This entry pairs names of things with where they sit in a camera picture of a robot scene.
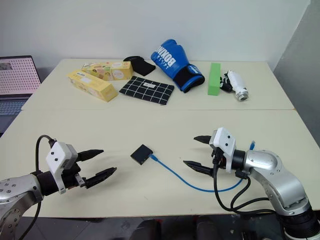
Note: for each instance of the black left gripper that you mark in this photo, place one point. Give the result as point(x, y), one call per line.
point(71, 175)

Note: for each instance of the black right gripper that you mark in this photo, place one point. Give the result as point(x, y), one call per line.
point(220, 158)

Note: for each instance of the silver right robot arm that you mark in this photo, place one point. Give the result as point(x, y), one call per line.
point(277, 175)

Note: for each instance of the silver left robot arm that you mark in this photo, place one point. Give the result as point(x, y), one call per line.
point(17, 190)

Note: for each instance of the small black adapter box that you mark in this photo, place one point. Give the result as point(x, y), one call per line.
point(141, 154)

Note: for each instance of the green rectangular block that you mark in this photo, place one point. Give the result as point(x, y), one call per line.
point(214, 80)

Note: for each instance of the yellow carton with blue label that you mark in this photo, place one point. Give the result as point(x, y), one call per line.
point(92, 86)

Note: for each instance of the black white-grid pouch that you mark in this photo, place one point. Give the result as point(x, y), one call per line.
point(147, 90)

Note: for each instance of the yellow carton with cartoon print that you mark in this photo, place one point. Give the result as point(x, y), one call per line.
point(110, 71)

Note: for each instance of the blue boxing glove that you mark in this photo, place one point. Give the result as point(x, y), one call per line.
point(172, 62)

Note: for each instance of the black fabric wrap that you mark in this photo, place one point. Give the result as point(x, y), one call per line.
point(141, 65)

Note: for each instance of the open laptop computer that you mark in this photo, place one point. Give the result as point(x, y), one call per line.
point(16, 75)

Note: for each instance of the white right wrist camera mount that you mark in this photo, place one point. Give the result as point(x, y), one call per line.
point(225, 141)

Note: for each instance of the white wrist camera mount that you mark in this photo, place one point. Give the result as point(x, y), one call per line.
point(225, 141)
point(58, 153)

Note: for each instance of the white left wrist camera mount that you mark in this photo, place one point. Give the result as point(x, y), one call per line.
point(58, 153)

